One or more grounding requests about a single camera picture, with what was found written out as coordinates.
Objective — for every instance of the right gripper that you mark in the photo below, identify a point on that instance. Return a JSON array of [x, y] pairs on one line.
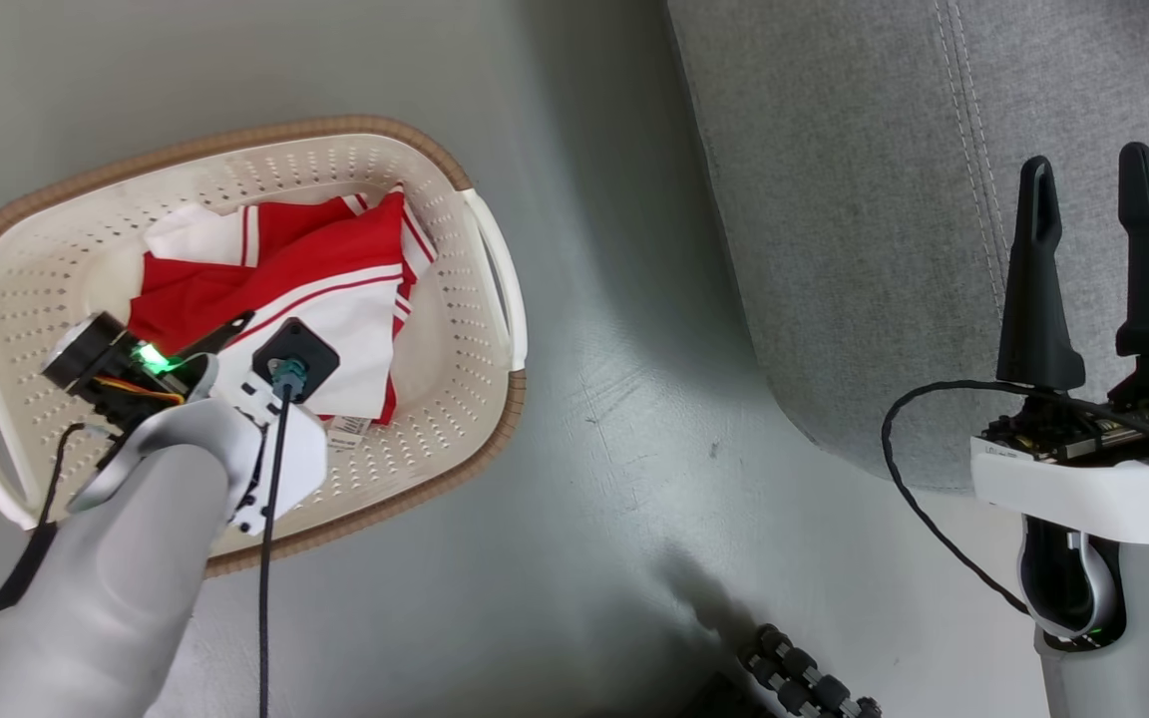
[[1093, 489]]

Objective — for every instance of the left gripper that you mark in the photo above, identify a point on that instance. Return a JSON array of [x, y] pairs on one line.
[[101, 364]]

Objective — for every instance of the red white striped garment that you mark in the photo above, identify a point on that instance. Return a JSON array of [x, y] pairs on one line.
[[335, 259]]

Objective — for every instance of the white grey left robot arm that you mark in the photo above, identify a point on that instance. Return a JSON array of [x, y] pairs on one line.
[[106, 598]]

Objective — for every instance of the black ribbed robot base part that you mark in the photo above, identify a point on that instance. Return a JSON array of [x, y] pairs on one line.
[[794, 678]]

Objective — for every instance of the cream perforated laundry basket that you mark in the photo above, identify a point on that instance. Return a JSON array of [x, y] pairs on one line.
[[66, 249]]

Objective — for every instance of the grey fabric sofa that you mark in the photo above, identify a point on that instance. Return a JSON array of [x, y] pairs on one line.
[[834, 199]]

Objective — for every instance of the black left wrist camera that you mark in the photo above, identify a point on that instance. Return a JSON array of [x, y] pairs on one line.
[[295, 351]]

